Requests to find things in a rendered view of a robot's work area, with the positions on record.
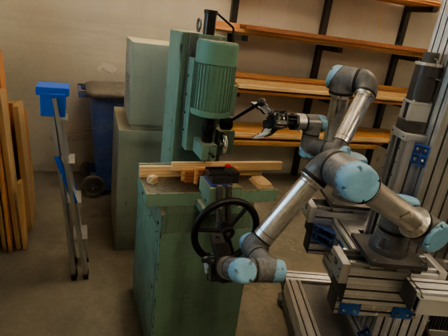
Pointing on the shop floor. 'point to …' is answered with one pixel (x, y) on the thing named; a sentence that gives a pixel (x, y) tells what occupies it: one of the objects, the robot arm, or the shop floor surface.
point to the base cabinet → (180, 283)
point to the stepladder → (65, 169)
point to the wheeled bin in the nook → (101, 134)
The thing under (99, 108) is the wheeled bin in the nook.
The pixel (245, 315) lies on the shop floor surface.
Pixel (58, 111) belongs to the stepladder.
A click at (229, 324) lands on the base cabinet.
